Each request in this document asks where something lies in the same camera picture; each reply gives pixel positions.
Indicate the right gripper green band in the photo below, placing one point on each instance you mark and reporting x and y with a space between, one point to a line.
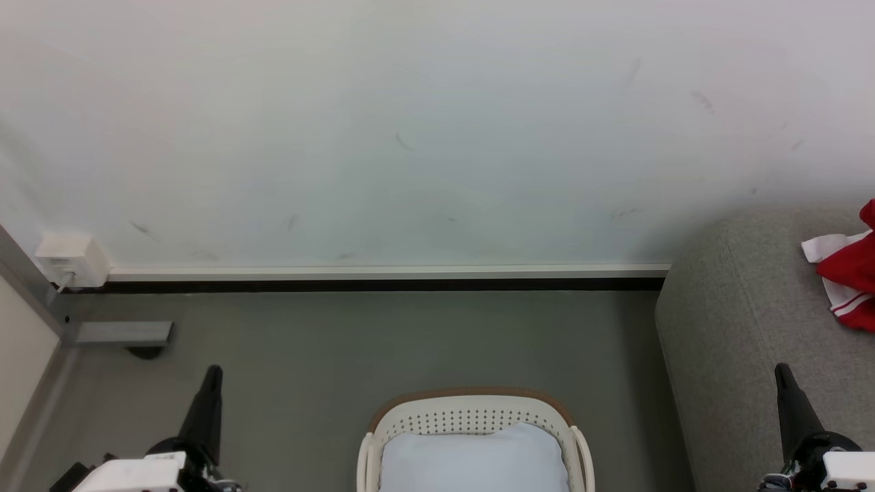
827 465

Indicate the grey fabric sofa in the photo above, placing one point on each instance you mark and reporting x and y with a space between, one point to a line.
738 342

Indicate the white plastic laundry basket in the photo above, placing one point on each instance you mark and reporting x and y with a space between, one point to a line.
472 413

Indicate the white wall outlet box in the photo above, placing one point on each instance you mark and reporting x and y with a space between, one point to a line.
72 260

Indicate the grey metal floor plate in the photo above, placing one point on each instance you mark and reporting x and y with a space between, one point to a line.
123 333

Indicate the white black baseboard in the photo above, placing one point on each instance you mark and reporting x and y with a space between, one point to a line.
383 277

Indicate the red white sports garment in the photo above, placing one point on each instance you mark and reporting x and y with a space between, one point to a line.
851 266

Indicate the pale blue clothing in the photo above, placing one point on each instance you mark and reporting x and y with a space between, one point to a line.
472 458

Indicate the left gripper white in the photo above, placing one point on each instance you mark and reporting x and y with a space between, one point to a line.
150 471

